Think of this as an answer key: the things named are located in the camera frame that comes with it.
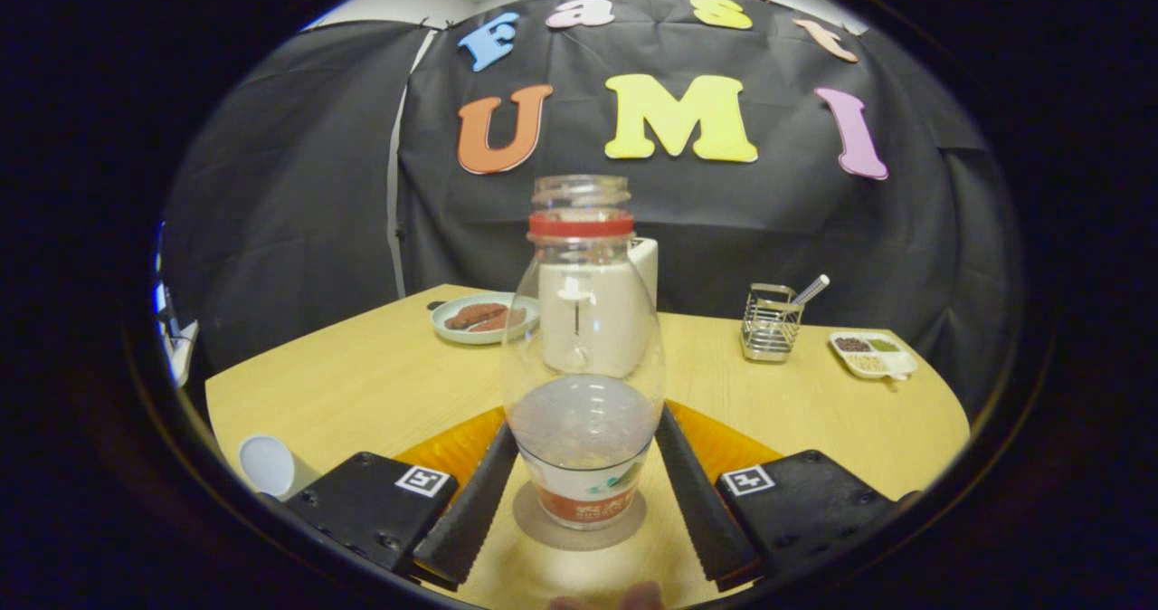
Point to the white toaster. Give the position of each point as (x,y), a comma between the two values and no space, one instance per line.
(647,266)

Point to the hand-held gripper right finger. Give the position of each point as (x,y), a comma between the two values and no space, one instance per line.
(701,510)

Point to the brown meat slice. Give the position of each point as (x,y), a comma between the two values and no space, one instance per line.
(508,322)
(472,314)

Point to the clear plastic juice bottle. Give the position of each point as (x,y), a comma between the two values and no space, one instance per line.
(583,420)

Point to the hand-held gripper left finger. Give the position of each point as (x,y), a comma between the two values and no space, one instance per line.
(470,510)

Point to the white divided condiment tray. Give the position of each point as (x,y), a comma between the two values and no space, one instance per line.
(873,357)

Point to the wooden table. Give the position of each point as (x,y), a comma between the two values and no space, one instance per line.
(362,384)

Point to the pale green plate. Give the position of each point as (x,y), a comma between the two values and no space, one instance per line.
(452,334)

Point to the round brown coaster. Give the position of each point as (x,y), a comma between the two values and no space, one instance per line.
(534,528)

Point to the pale grey cup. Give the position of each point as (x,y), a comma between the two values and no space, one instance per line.
(267,465)

